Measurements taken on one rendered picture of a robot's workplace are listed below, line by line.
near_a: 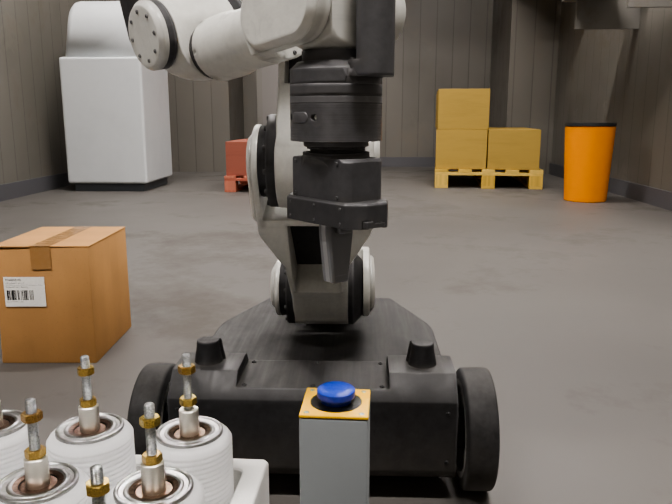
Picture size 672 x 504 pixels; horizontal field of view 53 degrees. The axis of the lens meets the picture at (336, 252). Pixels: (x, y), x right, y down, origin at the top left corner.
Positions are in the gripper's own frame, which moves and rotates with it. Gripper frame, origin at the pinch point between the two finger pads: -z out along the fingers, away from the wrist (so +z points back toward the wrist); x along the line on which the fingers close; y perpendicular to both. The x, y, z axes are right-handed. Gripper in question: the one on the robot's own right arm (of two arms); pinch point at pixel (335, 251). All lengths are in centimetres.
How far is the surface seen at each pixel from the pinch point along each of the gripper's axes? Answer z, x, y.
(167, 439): -22.1, -14.6, -12.3
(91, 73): 46, -504, 160
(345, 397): -14.8, 2.0, -0.4
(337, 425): -17.0, 2.9, -2.2
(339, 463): -21.1, 3.0, -2.0
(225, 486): -27.8, -10.6, -7.5
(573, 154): -15, -216, 402
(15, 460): -25.3, -26.8, -25.4
